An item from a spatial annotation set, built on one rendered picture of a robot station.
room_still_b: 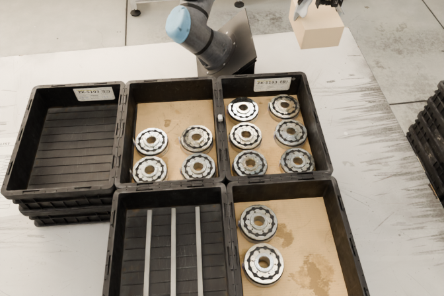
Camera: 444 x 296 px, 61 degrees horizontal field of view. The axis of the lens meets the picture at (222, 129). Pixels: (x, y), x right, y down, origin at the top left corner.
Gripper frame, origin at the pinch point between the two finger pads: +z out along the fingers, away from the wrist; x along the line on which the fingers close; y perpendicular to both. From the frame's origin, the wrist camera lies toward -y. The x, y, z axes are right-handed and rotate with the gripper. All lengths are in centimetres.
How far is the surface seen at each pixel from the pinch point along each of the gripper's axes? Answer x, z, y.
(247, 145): -25.1, 23.7, 28.9
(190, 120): -42, 27, 15
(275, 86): -11.6, 22.1, 7.5
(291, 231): -17, 26, 57
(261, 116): -17.7, 26.7, 16.1
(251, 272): -31, 23, 67
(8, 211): -103, 40, 34
